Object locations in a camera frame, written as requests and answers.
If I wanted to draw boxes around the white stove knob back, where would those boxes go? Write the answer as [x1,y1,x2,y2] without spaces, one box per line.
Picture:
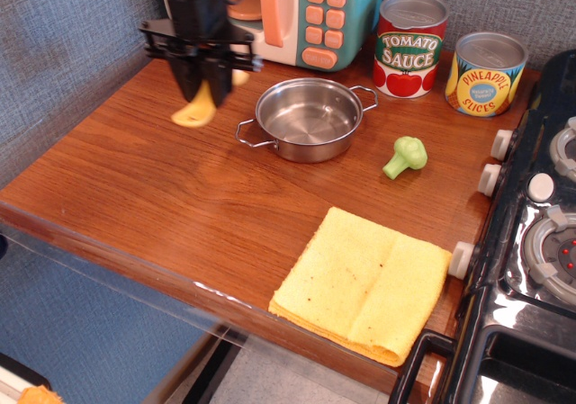
[490,130,514,161]

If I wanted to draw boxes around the white stove knob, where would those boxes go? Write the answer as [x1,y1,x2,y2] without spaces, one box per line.
[490,130,514,161]
[448,241,475,280]
[477,164,501,197]

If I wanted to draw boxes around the black toy stove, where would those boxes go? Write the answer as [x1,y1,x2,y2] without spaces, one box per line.
[390,50,575,403]

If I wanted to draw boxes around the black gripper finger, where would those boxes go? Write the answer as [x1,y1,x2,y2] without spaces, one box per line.
[168,58,203,102]
[202,59,232,107]

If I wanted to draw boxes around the small metal pot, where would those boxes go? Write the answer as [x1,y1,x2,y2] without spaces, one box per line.
[235,77,379,164]

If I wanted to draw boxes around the pineapple slices can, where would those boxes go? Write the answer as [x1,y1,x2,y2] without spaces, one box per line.
[445,31,528,117]

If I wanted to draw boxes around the toy microwave oven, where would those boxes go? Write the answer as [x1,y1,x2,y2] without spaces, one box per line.
[228,0,382,72]

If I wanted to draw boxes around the orange object bottom corner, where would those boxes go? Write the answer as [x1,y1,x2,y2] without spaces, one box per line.
[0,354,64,404]

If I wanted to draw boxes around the yellow dish brush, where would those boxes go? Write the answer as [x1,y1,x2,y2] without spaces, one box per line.
[170,68,251,129]

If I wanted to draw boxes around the green toy broccoli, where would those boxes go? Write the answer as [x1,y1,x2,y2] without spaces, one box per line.
[382,136,428,180]

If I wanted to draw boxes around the tomato sauce can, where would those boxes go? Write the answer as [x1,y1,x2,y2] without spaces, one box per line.
[373,0,449,98]

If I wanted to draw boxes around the yellow folded cloth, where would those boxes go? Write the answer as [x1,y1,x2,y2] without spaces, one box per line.
[268,207,451,367]

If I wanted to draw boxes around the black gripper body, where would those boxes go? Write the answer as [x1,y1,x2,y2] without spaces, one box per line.
[139,0,263,71]

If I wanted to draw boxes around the white stove knob middle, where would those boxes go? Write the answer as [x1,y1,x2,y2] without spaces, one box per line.
[477,164,501,197]

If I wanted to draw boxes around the white stove knob front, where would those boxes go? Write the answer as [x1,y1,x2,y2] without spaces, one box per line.
[448,241,475,280]

